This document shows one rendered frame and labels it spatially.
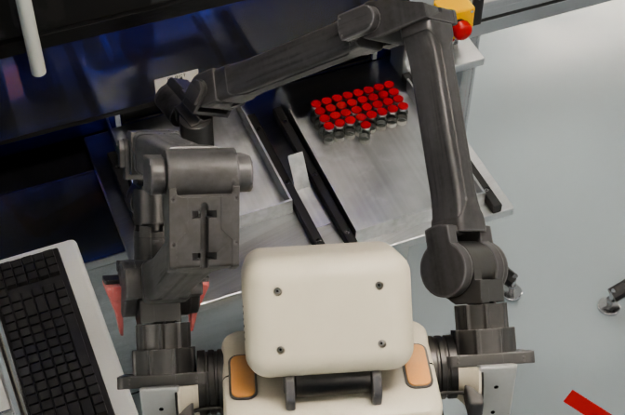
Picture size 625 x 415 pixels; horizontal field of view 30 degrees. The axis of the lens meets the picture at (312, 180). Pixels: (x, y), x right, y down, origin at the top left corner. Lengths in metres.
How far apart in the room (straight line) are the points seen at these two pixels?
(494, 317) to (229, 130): 0.90
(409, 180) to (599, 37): 1.91
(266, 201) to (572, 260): 1.34
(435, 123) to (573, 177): 1.92
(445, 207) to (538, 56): 2.34
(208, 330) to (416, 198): 0.79
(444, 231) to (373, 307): 0.20
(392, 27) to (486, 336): 0.46
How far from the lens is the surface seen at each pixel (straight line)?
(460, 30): 2.37
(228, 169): 1.23
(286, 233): 2.13
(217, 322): 2.78
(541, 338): 3.13
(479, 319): 1.58
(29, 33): 1.96
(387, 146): 2.28
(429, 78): 1.65
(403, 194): 2.20
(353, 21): 1.71
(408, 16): 1.67
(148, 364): 1.55
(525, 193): 3.46
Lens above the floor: 2.49
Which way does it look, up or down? 46 degrees down
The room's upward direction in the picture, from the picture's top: 1 degrees clockwise
